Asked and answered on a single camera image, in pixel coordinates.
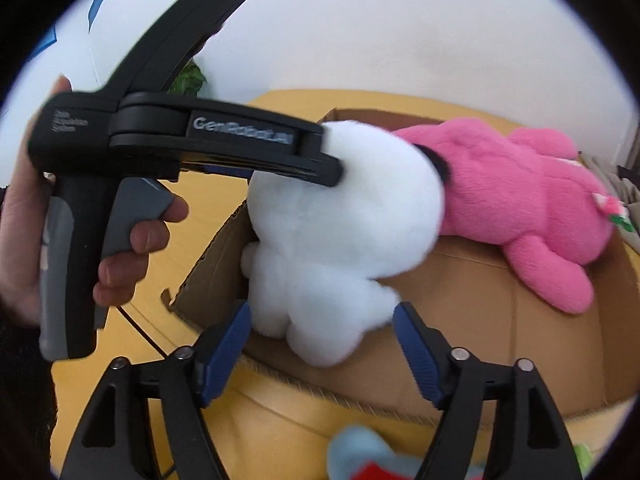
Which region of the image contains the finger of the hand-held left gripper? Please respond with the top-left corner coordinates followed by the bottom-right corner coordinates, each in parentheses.
top-left (414, 144), bottom-right (452, 182)
top-left (180, 152), bottom-right (346, 187)

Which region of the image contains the green potted plant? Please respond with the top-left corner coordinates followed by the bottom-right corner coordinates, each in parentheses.
top-left (167, 57), bottom-right (207, 97)

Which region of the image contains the person's left hand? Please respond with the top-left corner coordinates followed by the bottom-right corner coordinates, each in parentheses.
top-left (0, 74), bottom-right (190, 323)

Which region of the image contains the blue plush toy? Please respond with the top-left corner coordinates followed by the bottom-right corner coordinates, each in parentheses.
top-left (327, 425), bottom-right (436, 480)

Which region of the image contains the brown cardboard box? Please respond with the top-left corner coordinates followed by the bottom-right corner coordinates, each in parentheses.
top-left (161, 106), bottom-right (640, 418)

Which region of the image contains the black cable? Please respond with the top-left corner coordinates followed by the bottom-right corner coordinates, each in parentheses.
top-left (117, 304), bottom-right (167, 359)

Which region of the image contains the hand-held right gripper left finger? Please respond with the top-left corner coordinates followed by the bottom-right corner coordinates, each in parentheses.
top-left (60, 300), bottom-right (253, 480)

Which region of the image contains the white plush toy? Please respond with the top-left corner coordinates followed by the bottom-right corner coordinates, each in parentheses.
top-left (241, 120), bottom-right (448, 367)

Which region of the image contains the pink plush toy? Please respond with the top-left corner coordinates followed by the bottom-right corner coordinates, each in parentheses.
top-left (392, 117), bottom-right (626, 315)

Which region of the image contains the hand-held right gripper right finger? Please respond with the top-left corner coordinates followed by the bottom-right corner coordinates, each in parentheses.
top-left (392, 301), bottom-right (586, 480)

